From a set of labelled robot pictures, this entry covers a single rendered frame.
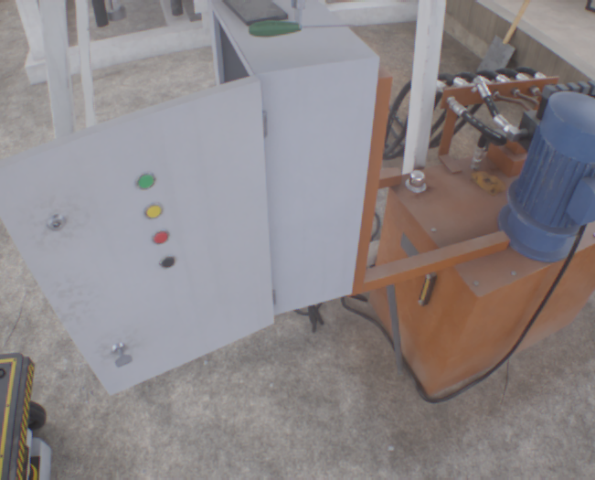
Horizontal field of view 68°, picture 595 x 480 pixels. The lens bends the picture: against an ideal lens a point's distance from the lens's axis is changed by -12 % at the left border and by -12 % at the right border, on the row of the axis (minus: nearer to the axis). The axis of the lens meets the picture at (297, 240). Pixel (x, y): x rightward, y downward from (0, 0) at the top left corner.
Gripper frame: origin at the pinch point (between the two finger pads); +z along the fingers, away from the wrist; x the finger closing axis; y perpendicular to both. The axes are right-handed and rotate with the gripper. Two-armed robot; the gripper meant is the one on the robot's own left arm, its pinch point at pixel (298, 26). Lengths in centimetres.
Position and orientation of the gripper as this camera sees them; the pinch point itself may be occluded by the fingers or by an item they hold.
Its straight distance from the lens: 78.8
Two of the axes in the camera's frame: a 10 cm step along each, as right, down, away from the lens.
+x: 3.3, 5.2, -7.9
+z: 0.0, 8.4, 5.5
